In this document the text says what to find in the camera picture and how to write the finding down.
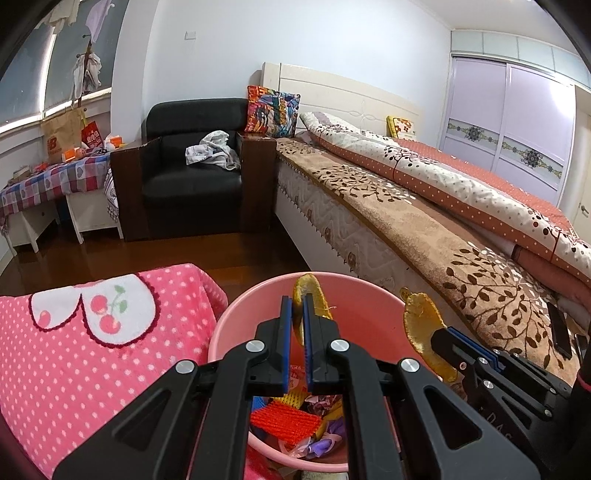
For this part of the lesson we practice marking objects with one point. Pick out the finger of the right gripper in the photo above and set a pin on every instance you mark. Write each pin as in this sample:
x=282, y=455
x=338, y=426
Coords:
x=471, y=347

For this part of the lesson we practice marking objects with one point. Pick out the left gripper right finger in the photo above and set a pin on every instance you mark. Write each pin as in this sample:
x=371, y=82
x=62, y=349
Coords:
x=402, y=422

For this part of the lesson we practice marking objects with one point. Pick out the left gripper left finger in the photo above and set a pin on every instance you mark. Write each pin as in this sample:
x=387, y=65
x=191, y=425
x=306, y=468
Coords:
x=193, y=421

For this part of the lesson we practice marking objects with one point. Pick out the blue foam fruit net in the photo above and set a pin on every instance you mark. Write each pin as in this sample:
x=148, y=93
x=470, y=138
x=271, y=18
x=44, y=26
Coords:
x=259, y=403

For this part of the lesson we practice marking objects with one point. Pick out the banana peel piece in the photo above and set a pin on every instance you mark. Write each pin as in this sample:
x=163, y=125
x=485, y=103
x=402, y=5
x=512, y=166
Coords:
x=421, y=320
x=310, y=311

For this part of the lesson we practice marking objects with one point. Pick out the red foam fruit net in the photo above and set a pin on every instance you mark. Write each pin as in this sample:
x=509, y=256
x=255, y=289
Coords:
x=286, y=423

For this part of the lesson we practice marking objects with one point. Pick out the purple wrapper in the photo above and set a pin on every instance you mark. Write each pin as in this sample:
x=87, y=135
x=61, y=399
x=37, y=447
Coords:
x=331, y=439

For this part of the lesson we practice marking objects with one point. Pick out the yellow foam fruit net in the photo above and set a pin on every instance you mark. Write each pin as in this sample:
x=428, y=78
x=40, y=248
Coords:
x=294, y=398

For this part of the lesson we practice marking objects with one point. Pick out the brown leaf pattern blanket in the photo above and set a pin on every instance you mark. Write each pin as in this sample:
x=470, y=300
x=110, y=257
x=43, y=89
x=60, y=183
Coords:
x=496, y=301

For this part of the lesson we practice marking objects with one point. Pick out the black phone on bed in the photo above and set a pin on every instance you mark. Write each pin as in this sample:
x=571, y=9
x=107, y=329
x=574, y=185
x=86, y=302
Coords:
x=561, y=337

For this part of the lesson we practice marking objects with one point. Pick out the pink plastic bucket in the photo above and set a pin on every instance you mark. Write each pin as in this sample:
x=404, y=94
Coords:
x=367, y=315

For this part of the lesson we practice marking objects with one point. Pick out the floral white orange quilt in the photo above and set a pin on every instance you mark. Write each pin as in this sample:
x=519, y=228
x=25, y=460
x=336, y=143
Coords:
x=478, y=196

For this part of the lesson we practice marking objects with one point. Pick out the pink polka dot blanket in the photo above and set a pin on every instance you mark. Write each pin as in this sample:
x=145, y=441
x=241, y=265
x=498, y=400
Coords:
x=74, y=356

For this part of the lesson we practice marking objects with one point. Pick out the white mattress side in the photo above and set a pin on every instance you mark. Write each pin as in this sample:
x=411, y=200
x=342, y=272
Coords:
x=332, y=239

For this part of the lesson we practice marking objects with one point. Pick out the lilac sliding wardrobe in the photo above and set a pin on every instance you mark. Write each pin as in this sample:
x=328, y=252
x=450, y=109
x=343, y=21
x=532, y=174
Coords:
x=514, y=122

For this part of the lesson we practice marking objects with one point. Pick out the yellow patterned pillow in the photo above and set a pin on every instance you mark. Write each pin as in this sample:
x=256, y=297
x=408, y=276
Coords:
x=401, y=128

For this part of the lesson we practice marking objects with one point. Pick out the black armchair by bed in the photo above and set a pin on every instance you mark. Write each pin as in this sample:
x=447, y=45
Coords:
x=159, y=195

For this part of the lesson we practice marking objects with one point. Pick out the white side table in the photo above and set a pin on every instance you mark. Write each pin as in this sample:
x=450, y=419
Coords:
x=86, y=212

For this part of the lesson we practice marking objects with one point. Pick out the plaid tablecloth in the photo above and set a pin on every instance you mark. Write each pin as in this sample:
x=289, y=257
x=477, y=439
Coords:
x=59, y=180

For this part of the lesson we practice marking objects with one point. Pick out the crumpled white cloth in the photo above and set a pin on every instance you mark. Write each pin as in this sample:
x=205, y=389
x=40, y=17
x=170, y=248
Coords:
x=214, y=150

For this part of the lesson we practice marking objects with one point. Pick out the white bed headboard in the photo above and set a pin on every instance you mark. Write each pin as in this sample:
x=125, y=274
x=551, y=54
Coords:
x=360, y=104

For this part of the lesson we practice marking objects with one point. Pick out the red gift bag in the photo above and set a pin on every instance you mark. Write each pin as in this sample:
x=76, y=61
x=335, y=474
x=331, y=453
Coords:
x=91, y=136

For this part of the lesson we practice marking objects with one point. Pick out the colourful patterned cushion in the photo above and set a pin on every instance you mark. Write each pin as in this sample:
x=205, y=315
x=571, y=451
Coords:
x=271, y=113

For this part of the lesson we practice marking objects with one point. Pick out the brown paper bag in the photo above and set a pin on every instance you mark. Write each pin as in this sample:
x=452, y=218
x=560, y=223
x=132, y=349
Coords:
x=62, y=132

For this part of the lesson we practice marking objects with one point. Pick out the coat stand with clothes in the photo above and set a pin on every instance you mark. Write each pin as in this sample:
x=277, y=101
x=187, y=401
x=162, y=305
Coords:
x=85, y=73

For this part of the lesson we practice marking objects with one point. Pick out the hanging lilac cloth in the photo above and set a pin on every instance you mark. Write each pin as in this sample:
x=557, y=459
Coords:
x=96, y=17

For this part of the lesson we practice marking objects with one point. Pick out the hanging white jacket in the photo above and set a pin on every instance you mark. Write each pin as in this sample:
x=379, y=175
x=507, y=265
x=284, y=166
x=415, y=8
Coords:
x=63, y=14

